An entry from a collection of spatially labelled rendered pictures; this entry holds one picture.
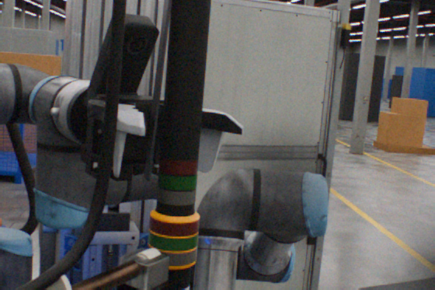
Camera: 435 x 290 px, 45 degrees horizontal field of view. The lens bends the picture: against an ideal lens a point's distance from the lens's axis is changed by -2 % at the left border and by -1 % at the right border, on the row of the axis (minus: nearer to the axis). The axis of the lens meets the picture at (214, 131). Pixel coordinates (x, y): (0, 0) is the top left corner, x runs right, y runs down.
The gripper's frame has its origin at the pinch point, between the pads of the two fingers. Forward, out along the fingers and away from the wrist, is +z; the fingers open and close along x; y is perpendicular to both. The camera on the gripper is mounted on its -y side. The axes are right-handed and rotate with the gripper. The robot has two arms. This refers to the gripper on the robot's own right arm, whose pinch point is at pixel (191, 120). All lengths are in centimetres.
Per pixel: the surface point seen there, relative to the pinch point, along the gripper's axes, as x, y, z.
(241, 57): -127, -8, -161
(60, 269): 12.0, 9.3, 4.4
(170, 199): 1.1, 6.7, -0.5
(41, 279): 13.5, 9.6, 4.9
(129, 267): 5.5, 11.2, 1.4
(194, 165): -0.7, 3.7, -0.1
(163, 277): 2.2, 12.7, 1.1
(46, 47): -300, -8, -1022
